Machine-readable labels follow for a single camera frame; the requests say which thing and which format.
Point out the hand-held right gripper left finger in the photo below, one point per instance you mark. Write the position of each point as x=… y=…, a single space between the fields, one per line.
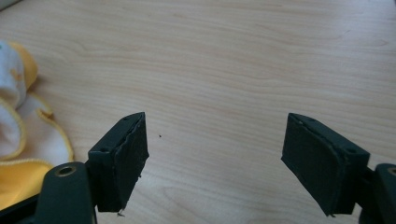
x=123 y=168

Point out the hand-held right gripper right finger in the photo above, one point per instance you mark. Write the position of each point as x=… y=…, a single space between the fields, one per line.
x=320 y=168

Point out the white and yellow cloth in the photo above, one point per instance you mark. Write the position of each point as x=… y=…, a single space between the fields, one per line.
x=21 y=137

